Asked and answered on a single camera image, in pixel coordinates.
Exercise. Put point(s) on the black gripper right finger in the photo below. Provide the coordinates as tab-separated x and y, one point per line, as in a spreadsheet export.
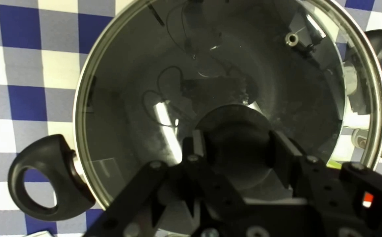
331	197

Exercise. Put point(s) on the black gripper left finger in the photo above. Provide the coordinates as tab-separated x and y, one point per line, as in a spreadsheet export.
173	192

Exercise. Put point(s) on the glass lid black knob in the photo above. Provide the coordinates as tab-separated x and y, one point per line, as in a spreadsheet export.
244	65

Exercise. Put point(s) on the black cooking pot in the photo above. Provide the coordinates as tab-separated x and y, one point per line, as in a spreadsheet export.
47	151

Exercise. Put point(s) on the white lying container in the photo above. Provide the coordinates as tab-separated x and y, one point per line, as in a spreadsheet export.
352	80

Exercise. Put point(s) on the blue white checkered tablecloth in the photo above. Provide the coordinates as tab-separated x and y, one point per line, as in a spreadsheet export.
24	65

